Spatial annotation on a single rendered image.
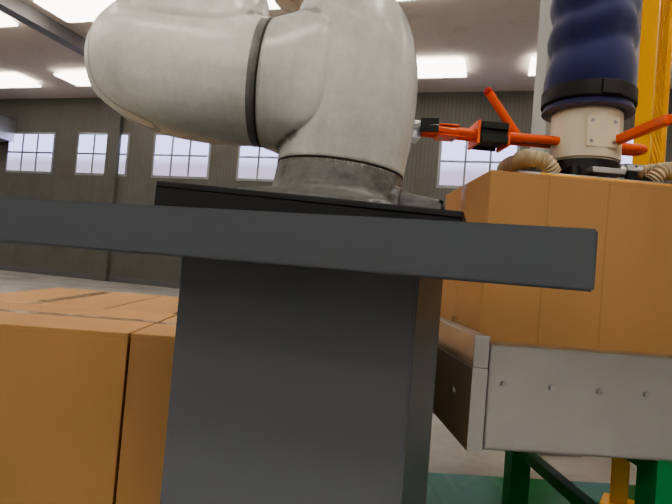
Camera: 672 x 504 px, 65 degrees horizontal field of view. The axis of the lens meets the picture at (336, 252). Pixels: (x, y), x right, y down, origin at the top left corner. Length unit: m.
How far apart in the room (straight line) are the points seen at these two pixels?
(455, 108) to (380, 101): 9.30
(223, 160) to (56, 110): 4.43
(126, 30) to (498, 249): 0.48
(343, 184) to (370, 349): 0.18
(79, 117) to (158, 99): 12.66
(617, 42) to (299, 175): 1.07
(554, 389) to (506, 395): 0.09
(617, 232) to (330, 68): 0.85
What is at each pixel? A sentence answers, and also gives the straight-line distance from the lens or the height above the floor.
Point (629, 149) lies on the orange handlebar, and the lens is 1.54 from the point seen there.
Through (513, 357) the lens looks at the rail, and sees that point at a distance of 1.03.
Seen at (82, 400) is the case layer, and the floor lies 0.40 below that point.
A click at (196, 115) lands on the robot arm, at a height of 0.87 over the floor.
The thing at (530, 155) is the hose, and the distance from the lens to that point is 1.34.
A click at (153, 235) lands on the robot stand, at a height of 0.73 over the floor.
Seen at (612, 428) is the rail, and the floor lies 0.46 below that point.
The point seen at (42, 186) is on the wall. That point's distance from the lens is 13.65.
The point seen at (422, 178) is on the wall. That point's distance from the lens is 9.64.
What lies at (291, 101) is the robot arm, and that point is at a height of 0.89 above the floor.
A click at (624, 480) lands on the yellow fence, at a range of 2.11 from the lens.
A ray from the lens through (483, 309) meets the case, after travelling 1.17.
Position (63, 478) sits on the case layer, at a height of 0.24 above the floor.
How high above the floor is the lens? 0.71
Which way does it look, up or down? 2 degrees up
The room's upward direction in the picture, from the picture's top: 5 degrees clockwise
